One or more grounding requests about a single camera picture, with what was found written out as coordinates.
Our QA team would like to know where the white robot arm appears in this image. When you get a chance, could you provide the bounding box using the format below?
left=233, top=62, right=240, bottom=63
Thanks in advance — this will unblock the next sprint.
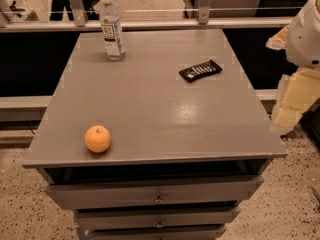
left=266, top=0, right=320, bottom=135

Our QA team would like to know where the grey middle drawer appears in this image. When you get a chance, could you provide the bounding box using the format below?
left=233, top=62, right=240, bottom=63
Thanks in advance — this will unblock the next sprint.
left=75, top=206, right=240, bottom=230

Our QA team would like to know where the grey drawer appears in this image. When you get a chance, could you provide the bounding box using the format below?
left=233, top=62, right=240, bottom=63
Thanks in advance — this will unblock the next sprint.
left=75, top=206, right=240, bottom=230
left=93, top=225, right=225, bottom=240
left=47, top=175, right=263, bottom=210

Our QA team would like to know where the grey drawer cabinet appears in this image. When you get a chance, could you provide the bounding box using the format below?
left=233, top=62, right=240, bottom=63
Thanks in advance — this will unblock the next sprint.
left=22, top=29, right=288, bottom=240

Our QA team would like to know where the clear plastic water bottle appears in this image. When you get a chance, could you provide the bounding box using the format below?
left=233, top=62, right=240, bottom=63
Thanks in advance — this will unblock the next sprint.
left=99, top=0, right=125, bottom=61

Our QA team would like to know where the grey top drawer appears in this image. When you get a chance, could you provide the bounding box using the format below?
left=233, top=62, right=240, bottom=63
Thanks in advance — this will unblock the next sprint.
left=47, top=175, right=263, bottom=210

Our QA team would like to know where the grey bottom drawer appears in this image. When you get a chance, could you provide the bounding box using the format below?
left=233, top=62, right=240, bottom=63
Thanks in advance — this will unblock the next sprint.
left=93, top=225, right=225, bottom=240

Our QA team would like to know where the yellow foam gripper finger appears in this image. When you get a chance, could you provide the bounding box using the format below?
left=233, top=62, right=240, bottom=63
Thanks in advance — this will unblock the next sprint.
left=271, top=67, right=320, bottom=131
left=266, top=26, right=289, bottom=50

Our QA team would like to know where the orange fruit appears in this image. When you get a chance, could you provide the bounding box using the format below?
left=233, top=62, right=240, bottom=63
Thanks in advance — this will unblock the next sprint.
left=85, top=125, right=111, bottom=153

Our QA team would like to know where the metal railing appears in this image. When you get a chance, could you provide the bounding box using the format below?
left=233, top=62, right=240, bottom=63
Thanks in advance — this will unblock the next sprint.
left=1, top=0, right=293, bottom=32

